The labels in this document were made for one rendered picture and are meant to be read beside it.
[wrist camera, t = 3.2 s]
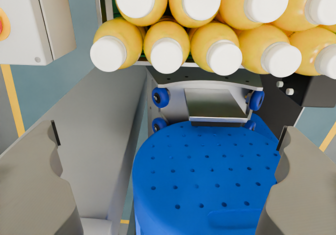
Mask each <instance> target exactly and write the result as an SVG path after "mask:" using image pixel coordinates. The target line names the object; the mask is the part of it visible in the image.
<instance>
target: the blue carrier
mask: <svg viewBox="0 0 336 235"><path fill-rule="evenodd" d="M277 146H278V145H277V144H276V143H275V142H273V141H271V140H270V139H268V138H266V137H265V136H263V135H261V134H259V133H257V132H255V131H252V130H250V129H247V128H245V127H242V126H240V127H218V126H192V125H191V121H183V122H178V123H174V124H171V125H169V126H166V127H164V128H162V129H160V130H158V131H157V132H155V133H154V134H152V135H151V136H150V137H149V138H148V139H147V140H146V141H145V142H144V143H143V144H142V145H141V147H140V148H139V150H138V152H137V154H136V156H135V158H134V161H133V166H132V187H133V201H134V216H135V230H136V235H255V232H256V229H257V225H258V222H259V218H260V215H261V212H262V210H263V207H264V205H265V202H266V200H267V197H268V194H269V192H270V189H271V187H272V186H273V185H275V184H277V180H276V178H275V171H276V169H277V166H278V163H279V161H280V158H281V156H280V154H279V151H277V150H276V149H277Z"/></svg>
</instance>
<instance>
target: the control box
mask: <svg viewBox="0 0 336 235"><path fill-rule="evenodd" d="M0 20H1V23H2V33H1V35H0V64H4V65H35V66H46V65H48V64H50V63H52V61H55V60H56V59H58V58H60V57H62V56H64V55H66V54H68V53H69V52H71V51H73V50H75V49H76V48H77V45H76V39H75V34H74V28H73V23H72V17H71V11H70V6H69V0H0Z"/></svg>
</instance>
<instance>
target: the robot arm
mask: <svg viewBox="0 0 336 235"><path fill-rule="evenodd" d="M58 146H61V143H60V139H59V136H58V132H57V129H56V125H55V122H54V120H44V121H42V122H41V123H40V124H38V125H37V126H36V127H35V128H34V129H32V130H31V131H30V132H29V133H28V134H27V135H25V136H24V137H23V138H22V139H21V140H20V141H18V142H17V143H16V144H15V145H14V146H13V147H12V148H10V149H9V150H8V151H7V152H6V153H5V154H4V155H3V156H2V157H1V158H0V235H84V229H83V226H82V222H81V219H80V215H79V212H78V208H77V205H76V201H75V198H74V195H73V192H72V188H71V185H70V183H69V182H68V181H67V180H65V179H62V178H61V175H62V173H63V167H62V164H61V161H60V157H59V154H58V151H57V149H58ZM276 151H279V154H280V156H281V157H280V160H279V163H278V165H277V168H276V171H275V173H274V177H275V179H276V181H277V184H274V185H273V186H272V187H271V188H270V191H269V194H268V196H267V199H266V201H265V204H264V206H263V209H262V212H261V214H260V217H259V221H258V224H257V227H256V231H255V235H336V164H335V163H334V162H333V161H332V160H331V159H330V158H329V157H328V156H327V155H326V154H325V153H324V152H323V151H322V150H320V149H319V148H318V147H317V146H316V145H315V144H314V143H313V142H312V141H310V140H309V139H308V138H307V137H306V136H305V135H304V134H303V133H301V132H300V131H299V130H298V129H297V128H296V127H294V126H286V125H285V126H284V127H283V129H282V132H281V135H280V138H279V142H278V145H277V148H276Z"/></svg>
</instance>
